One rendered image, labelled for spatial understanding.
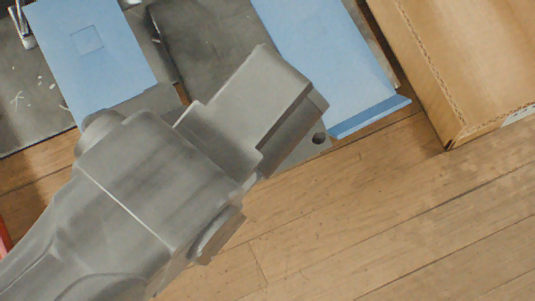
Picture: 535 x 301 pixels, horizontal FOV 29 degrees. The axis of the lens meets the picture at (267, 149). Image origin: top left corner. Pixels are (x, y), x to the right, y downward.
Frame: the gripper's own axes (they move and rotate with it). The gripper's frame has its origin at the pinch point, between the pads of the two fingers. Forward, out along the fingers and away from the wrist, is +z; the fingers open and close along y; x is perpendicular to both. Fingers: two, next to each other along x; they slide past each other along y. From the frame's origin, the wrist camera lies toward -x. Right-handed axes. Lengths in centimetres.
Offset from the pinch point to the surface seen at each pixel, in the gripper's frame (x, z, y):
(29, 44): 3.9, 8.2, 9.1
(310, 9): -19.3, 10.0, 2.0
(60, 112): 3.8, 13.6, 2.0
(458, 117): -24.2, -1.9, -8.6
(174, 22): -8.3, 12.9, 5.3
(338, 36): -20.4, 8.3, -0.8
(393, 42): -24.6, 7.5, -3.2
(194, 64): -8.2, 10.7, 1.7
